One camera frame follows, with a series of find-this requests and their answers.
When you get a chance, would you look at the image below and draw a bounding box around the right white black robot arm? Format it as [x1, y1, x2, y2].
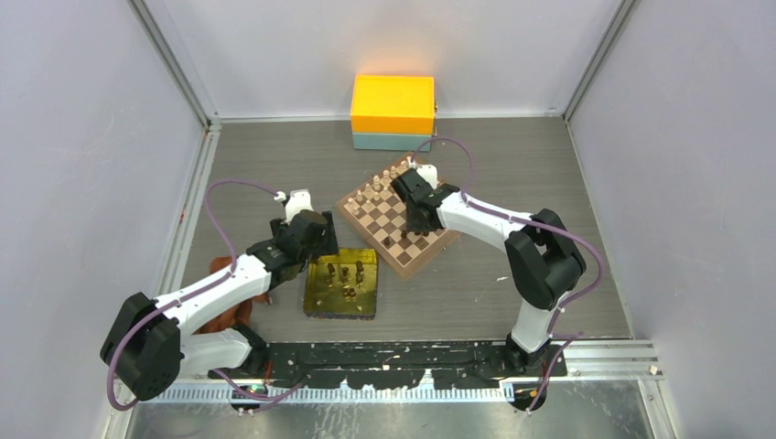
[391, 166, 587, 376]

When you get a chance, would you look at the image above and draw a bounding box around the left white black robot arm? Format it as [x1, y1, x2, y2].
[100, 209, 339, 402]

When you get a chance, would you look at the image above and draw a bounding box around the yellow transparent tray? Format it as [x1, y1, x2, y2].
[303, 248, 379, 320]

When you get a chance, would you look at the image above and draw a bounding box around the wooden chessboard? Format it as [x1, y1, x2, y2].
[335, 154, 459, 278]

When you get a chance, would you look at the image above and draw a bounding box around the grey-blue box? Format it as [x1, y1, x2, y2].
[352, 133, 432, 152]

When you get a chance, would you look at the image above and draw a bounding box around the brown cloth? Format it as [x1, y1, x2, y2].
[196, 256, 273, 334]

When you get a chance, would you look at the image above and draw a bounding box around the yellow box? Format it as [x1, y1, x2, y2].
[350, 74, 437, 136]

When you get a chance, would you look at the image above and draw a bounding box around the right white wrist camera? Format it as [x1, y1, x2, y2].
[415, 165, 439, 189]

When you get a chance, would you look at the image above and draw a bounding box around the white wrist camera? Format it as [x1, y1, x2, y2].
[284, 189, 313, 222]
[415, 165, 439, 189]

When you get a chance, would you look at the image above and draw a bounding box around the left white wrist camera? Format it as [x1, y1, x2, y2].
[284, 189, 313, 222]

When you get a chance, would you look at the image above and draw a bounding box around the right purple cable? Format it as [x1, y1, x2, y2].
[407, 136, 606, 416]

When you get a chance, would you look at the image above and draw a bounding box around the purple cable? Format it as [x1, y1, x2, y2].
[103, 177, 305, 413]
[407, 136, 606, 416]

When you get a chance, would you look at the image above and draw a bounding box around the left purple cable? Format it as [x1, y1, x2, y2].
[103, 177, 305, 413]

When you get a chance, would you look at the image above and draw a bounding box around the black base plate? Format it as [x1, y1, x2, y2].
[225, 340, 566, 391]

